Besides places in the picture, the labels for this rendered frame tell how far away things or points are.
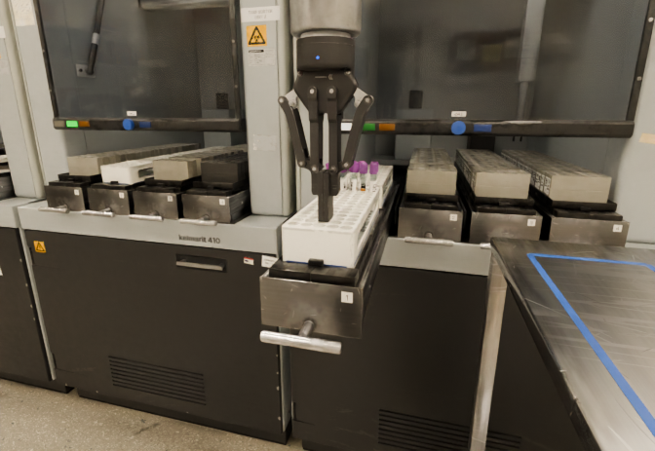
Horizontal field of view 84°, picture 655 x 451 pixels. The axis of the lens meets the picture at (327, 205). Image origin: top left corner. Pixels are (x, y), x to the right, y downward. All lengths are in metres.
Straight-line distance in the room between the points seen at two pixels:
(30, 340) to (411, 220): 1.34
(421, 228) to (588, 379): 0.54
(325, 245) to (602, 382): 0.30
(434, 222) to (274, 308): 0.45
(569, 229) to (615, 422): 0.59
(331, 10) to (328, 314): 0.36
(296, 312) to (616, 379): 0.32
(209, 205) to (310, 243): 0.53
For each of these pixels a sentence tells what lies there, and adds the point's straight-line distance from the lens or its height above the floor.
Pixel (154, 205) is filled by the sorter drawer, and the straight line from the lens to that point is 1.08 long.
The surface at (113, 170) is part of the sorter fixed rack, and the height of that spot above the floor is 0.85.
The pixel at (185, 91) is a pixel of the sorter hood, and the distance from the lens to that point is 1.07.
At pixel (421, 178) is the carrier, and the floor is 0.86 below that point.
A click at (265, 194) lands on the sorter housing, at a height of 0.80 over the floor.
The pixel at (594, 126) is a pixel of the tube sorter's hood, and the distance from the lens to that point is 0.93.
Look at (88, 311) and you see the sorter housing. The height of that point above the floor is 0.41.
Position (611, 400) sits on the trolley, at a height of 0.82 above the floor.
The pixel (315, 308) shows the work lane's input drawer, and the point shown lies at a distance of 0.48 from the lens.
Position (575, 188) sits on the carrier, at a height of 0.85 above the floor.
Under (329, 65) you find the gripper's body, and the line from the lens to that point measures 0.47.
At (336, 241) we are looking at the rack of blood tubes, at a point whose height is 0.85.
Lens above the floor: 1.01
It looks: 14 degrees down
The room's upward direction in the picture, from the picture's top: straight up
